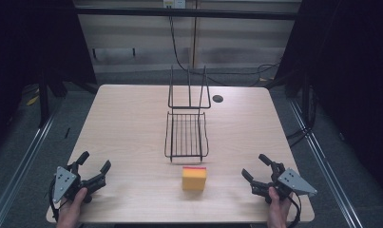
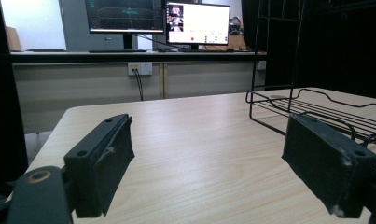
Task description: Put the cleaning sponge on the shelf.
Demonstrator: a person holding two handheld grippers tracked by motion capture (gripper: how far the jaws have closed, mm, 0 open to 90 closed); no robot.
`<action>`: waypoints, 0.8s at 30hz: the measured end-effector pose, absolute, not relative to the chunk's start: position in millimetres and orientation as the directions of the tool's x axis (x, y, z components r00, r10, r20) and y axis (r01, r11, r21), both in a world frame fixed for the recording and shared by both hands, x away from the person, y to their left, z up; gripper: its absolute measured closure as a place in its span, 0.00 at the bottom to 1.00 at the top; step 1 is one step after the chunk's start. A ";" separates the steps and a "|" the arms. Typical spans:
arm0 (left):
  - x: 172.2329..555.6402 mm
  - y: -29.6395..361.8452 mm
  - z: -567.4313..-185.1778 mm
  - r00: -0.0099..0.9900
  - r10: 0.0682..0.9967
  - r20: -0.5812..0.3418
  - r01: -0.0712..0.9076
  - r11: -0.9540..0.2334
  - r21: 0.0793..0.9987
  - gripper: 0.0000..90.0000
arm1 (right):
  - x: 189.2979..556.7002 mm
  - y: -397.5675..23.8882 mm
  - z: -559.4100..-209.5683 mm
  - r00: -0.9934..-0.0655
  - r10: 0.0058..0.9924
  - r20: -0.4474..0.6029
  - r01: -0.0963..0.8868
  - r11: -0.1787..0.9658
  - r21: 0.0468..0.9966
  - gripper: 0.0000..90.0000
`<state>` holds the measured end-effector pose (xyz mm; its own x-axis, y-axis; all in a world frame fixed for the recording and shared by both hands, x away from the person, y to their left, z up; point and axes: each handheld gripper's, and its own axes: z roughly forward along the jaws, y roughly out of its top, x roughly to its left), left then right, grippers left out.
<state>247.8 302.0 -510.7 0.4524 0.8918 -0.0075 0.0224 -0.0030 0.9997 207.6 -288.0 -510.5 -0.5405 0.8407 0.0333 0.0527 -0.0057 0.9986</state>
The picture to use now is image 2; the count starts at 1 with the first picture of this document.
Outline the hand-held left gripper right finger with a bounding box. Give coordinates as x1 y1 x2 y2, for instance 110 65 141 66
281 113 376 219

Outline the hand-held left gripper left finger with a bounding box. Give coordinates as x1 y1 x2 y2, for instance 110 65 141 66
63 113 136 218

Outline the long dark desk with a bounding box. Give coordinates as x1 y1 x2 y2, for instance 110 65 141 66
8 50 268 65

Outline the black keyboard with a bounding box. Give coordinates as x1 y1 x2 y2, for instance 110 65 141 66
88 49 148 54

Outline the cardboard box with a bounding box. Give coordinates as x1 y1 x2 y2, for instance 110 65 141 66
203 33 248 52

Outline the brown chair back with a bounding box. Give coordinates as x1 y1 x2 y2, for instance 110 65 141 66
5 25 22 52

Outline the dark screen monitor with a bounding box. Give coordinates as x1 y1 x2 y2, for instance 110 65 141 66
84 0 165 50

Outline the bright screen monitor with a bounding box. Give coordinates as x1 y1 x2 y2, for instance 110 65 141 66
165 1 231 51

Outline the black wire rack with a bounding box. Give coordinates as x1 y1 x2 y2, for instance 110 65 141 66
244 0 376 147

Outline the black power cable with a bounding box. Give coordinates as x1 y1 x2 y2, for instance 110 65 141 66
132 68 145 102

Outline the white wall socket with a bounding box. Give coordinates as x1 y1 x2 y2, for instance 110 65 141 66
127 62 154 77

